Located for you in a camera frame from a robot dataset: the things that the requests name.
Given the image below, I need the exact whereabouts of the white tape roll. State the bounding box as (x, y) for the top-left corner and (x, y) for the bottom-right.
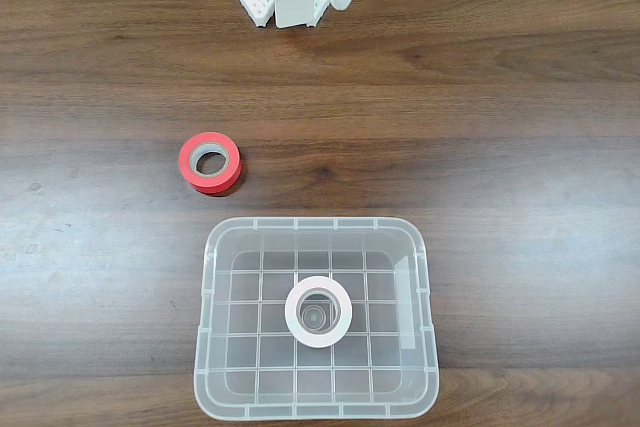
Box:
(284, 275), (354, 350)

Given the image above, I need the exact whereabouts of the clear plastic box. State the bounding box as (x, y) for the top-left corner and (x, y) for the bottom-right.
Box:
(192, 216), (441, 422)

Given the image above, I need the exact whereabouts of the red tape roll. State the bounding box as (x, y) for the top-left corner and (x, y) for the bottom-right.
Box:
(178, 131), (245, 197)

